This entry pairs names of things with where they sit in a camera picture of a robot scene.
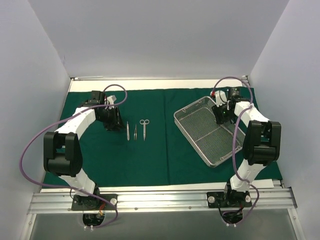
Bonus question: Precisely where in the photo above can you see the surgical kit tray edge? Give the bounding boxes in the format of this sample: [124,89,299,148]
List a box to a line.
[173,96,236,168]

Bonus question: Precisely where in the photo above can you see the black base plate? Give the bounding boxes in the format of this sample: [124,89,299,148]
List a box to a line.
[206,191,252,209]
[71,193,118,211]

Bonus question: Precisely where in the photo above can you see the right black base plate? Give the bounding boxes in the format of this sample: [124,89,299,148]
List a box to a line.
[206,191,252,209]

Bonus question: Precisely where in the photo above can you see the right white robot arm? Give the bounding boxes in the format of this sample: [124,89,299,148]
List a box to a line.
[212,101,282,207]

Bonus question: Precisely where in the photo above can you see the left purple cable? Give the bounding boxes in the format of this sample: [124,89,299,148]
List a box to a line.
[19,84,129,228]

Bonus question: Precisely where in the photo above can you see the small steel scalpel handle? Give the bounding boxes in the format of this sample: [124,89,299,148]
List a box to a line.
[126,121,130,141]

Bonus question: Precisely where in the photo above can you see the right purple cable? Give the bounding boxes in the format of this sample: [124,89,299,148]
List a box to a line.
[212,76,260,226]

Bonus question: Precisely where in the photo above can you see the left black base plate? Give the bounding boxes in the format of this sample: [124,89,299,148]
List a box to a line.
[71,193,118,211]

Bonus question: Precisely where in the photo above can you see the purple cable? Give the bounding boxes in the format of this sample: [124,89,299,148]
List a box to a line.
[19,84,129,228]
[212,76,260,226]

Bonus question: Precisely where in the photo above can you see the back aluminium rail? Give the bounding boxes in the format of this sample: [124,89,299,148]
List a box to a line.
[71,75,248,81]

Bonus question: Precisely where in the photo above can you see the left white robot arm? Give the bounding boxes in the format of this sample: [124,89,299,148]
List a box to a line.
[43,95,123,210]

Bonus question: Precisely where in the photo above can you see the long steel forceps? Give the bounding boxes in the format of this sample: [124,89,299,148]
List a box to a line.
[133,124,138,141]

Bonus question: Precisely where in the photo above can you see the steel surgical scissors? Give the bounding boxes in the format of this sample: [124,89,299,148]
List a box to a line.
[139,119,150,141]

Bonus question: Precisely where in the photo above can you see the front aluminium rail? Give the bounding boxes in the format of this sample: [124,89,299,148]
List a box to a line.
[27,187,297,214]

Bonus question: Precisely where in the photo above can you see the dark green surgical cloth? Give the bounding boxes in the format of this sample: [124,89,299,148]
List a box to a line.
[41,86,283,189]

